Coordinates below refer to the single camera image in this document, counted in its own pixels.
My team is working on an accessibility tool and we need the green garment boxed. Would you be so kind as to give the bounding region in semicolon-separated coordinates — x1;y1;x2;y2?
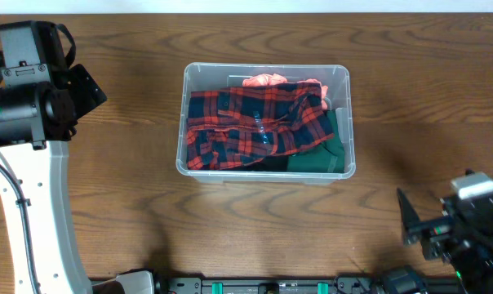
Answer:
286;110;345;173

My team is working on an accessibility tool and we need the black garment with strap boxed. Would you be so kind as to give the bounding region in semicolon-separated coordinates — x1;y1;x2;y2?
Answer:
230;156;288;172

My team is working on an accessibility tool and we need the red plaid flannel garment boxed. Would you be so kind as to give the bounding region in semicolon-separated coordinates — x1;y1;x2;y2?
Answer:
186;82;335;171

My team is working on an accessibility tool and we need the pink garment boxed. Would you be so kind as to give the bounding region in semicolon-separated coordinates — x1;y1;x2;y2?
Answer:
242;73;328;110

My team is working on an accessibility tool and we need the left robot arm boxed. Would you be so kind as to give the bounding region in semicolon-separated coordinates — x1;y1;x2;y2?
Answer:
0;20;155;293

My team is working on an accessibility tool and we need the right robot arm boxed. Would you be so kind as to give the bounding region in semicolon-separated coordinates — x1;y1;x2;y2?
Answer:
372;189;493;293

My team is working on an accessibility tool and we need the clear plastic storage bin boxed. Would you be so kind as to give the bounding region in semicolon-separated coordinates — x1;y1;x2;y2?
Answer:
175;62;356;185

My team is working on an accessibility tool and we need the black mounting rail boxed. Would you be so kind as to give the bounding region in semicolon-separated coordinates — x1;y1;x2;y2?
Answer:
89;277;460;294

